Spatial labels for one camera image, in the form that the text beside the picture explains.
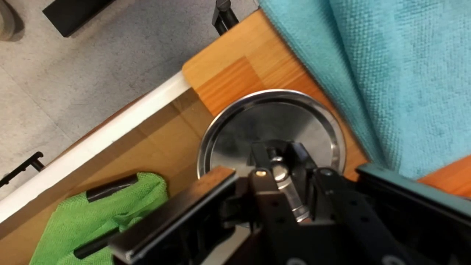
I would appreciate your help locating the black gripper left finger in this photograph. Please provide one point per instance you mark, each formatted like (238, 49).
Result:
(184, 230)

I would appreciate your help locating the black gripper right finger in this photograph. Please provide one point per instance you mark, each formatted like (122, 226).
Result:
(390, 220)

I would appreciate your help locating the silver pot lid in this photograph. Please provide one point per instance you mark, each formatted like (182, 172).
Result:
(275, 117)

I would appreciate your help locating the white toy sink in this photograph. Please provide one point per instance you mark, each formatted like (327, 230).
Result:
(94, 144)

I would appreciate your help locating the green cloth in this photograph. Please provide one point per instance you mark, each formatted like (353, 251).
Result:
(77, 222)

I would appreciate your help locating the teal cloth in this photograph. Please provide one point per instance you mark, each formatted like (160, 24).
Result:
(372, 107)

